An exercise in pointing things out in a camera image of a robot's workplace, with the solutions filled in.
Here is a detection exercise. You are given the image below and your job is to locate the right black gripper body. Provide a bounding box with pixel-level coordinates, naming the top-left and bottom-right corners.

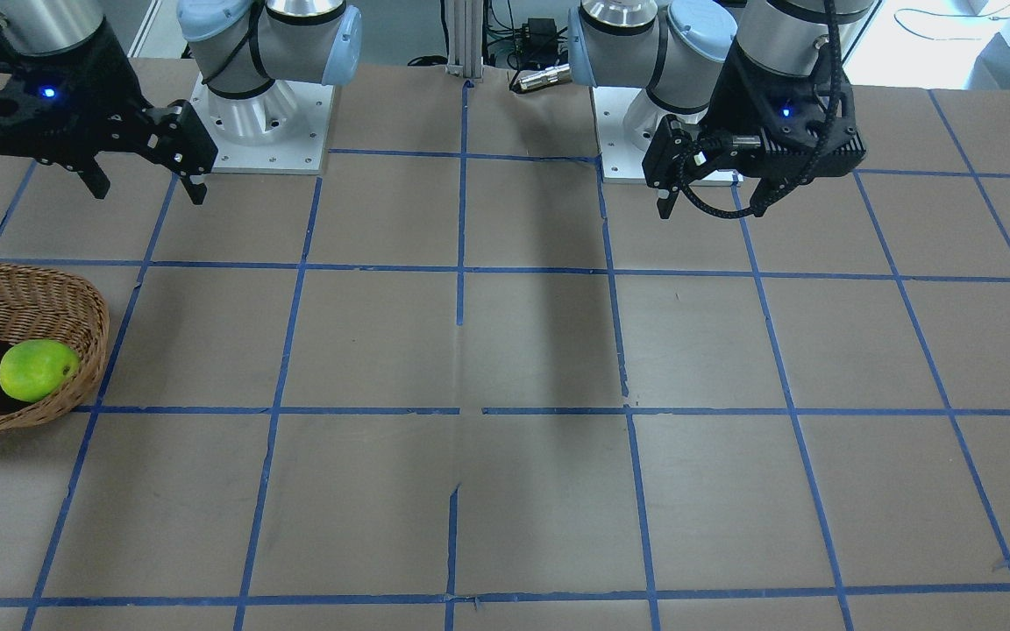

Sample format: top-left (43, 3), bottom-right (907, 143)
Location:
top-left (0, 18), bottom-right (217, 181)

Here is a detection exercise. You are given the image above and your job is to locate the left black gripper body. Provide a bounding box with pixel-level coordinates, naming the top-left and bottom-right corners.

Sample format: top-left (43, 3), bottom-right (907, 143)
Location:
top-left (643, 44), bottom-right (865, 188)

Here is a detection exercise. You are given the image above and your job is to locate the green apple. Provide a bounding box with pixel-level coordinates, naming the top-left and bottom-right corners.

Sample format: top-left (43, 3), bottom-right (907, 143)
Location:
top-left (0, 338), bottom-right (81, 403)

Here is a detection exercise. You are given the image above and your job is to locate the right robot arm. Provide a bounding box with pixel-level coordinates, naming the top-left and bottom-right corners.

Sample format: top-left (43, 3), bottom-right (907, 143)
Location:
top-left (0, 1), bottom-right (362, 204)

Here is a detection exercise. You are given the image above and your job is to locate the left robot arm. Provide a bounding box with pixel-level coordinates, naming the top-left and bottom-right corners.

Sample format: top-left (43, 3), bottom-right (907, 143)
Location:
top-left (568, 1), bottom-right (872, 220)

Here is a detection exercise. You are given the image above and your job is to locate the wicker basket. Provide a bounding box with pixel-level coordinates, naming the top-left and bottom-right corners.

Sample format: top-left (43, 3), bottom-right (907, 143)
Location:
top-left (0, 262), bottom-right (110, 431)

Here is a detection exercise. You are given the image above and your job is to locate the silver metal connector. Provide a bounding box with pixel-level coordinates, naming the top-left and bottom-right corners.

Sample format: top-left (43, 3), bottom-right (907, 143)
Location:
top-left (509, 63), bottom-right (573, 95)

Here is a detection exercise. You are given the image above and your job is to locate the black power adapter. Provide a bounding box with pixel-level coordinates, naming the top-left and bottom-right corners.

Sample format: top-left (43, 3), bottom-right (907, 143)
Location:
top-left (517, 18), bottom-right (558, 56)

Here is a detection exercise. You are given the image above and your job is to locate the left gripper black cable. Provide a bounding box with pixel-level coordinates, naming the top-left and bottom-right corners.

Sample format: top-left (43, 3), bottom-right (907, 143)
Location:
top-left (679, 0), bottom-right (848, 218)

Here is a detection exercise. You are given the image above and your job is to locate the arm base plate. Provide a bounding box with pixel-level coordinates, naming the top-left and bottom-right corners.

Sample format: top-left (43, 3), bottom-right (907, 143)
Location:
top-left (191, 76), bottom-right (338, 176)
top-left (591, 81), bottom-right (744, 187)

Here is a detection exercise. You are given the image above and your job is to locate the aluminium frame post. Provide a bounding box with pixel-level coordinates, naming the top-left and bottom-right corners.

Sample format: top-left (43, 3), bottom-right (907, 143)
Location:
top-left (441, 1), bottom-right (487, 83)

